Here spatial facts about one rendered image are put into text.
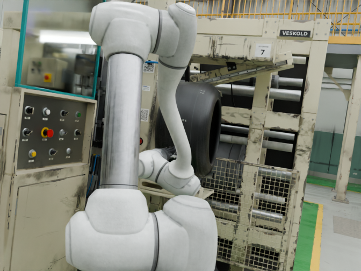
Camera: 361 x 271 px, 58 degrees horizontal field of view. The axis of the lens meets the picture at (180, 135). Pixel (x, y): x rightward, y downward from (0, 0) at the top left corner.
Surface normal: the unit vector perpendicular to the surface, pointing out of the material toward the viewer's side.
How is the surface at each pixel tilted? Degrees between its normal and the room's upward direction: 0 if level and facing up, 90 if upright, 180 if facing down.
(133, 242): 68
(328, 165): 90
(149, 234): 54
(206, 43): 90
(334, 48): 90
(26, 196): 90
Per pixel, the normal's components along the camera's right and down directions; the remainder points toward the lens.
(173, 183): -0.39, 0.36
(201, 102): 0.09, -0.47
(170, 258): 0.22, 0.10
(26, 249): 0.93, 0.14
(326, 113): -0.41, 0.00
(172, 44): 0.31, 0.65
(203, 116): 0.48, -0.14
